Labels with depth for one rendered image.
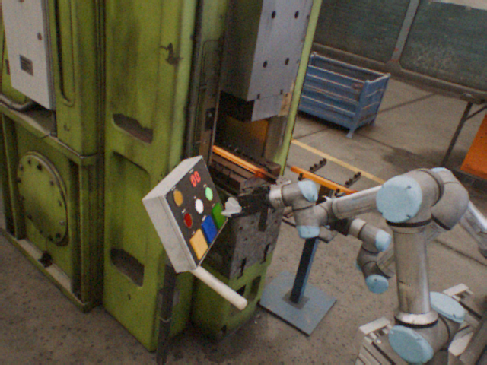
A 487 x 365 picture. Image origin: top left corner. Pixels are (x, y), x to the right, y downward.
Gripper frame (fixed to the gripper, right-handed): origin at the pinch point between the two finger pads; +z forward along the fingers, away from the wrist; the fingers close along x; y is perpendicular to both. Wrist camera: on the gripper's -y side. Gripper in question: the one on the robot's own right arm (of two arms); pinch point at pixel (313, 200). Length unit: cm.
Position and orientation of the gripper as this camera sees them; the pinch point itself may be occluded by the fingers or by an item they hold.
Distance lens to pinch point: 191.1
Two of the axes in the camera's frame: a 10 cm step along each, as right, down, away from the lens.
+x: 6.4, -2.8, 7.1
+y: -1.6, 8.6, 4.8
